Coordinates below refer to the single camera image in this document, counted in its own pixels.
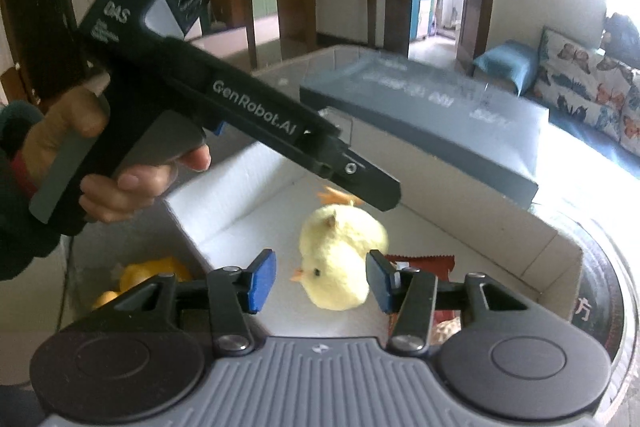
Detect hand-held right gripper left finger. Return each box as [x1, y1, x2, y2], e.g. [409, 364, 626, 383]
[99, 249, 277, 356]

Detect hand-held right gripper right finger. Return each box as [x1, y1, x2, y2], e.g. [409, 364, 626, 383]
[366, 250, 543, 355]

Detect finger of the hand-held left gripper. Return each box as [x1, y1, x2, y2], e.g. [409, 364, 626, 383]
[320, 146, 403, 212]

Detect yellow chick plush toy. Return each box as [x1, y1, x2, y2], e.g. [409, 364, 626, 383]
[291, 187, 390, 312]

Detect white cardboard box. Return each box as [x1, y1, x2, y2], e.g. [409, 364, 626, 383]
[162, 44, 585, 343]

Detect person's left hand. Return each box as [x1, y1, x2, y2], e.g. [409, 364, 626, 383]
[24, 85, 212, 224]

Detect red snack packet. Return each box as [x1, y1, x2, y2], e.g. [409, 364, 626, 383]
[387, 254, 463, 348]

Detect grey flat box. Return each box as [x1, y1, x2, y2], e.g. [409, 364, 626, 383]
[299, 49, 550, 210]

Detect yellow duck toy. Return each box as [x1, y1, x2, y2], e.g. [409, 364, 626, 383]
[92, 257, 193, 309]

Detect blue pillow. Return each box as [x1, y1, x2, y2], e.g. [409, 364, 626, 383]
[472, 41, 540, 96]

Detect blue and white freezer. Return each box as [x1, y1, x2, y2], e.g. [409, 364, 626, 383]
[412, 0, 442, 40]

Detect dark wooden door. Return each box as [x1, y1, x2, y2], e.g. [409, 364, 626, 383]
[0, 0, 80, 108]

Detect blue sofa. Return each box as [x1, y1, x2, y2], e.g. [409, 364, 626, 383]
[520, 87, 640, 182]

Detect black round induction cooktop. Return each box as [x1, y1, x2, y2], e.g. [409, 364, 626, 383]
[565, 202, 640, 388]

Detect butterfly print pillow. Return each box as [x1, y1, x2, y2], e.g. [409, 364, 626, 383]
[618, 68, 640, 154]
[531, 27, 640, 130]

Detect black backpack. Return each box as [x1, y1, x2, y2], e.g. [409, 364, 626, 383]
[602, 13, 640, 68]

